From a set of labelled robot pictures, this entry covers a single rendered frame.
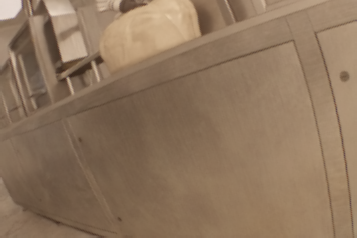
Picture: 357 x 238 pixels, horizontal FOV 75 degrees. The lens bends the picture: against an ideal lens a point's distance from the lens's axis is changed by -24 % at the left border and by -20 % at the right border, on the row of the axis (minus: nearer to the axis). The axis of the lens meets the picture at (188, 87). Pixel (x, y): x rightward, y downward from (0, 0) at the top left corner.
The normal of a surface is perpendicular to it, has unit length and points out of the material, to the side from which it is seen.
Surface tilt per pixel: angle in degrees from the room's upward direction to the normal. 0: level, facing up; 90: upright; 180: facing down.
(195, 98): 90
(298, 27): 90
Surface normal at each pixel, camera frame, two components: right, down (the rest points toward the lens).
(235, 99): -0.51, 0.25
